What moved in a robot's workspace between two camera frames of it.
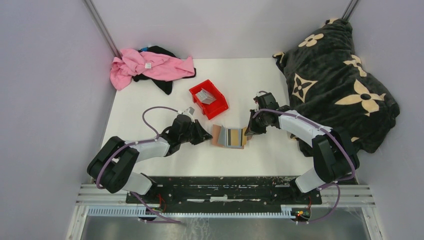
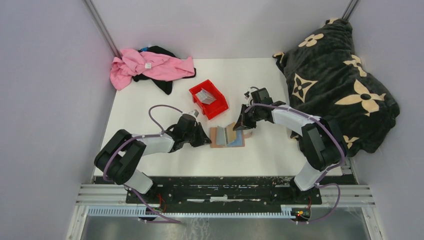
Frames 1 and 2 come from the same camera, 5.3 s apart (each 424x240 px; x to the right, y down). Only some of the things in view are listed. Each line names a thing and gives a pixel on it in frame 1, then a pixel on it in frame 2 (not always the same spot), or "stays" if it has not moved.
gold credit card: (244, 137) to (231, 134)
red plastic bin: (216, 107) stays
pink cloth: (160, 66) stays
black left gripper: (202, 135) stays
